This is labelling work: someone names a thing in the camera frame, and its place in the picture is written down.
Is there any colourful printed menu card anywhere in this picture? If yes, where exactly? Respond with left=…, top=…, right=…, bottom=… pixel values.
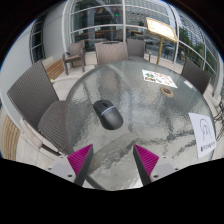
left=141, top=68, right=178, bottom=89

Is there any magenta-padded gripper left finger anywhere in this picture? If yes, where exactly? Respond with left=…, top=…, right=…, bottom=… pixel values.
left=47, top=143, right=94, bottom=186

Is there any round brass table ring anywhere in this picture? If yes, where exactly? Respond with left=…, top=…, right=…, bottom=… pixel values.
left=159, top=86, right=175, bottom=98

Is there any white printed mouse pad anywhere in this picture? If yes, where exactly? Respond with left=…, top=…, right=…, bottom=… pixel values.
left=187, top=112, right=218, bottom=160

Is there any grey wicker armchair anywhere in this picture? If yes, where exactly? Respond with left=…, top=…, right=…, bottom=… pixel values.
left=61, top=40, right=87, bottom=76
left=126, top=38, right=152, bottom=63

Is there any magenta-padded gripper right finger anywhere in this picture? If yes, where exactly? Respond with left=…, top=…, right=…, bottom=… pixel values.
left=132, top=143, right=183, bottom=187

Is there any gold menu display stand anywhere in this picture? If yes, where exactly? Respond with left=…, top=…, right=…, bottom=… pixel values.
left=145, top=17, right=179, bottom=66

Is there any black computer mouse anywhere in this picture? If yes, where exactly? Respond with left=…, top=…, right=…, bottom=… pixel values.
left=92, top=99, right=125, bottom=131

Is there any dark metal frame chair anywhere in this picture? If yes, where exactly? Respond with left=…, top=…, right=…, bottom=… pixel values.
left=213, top=94, right=224, bottom=133

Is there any wooden slatted bench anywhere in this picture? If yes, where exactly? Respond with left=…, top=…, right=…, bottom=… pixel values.
left=42, top=56, right=66, bottom=83
left=0, top=114, right=22, bottom=162

